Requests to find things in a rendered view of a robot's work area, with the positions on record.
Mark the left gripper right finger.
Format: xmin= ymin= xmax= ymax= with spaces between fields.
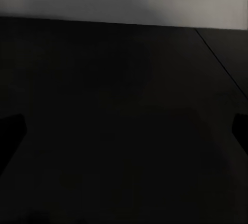
xmin=231 ymin=114 xmax=248 ymax=155

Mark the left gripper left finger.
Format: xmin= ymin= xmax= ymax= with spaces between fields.
xmin=0 ymin=114 xmax=27 ymax=175

